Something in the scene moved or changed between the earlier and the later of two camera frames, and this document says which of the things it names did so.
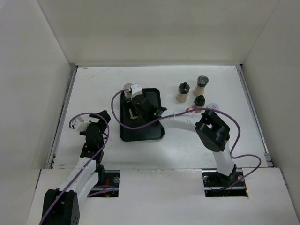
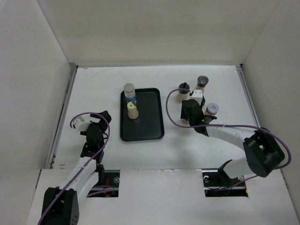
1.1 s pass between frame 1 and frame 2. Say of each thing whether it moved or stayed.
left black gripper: stayed
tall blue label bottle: stayed
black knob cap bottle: stayed
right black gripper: moved
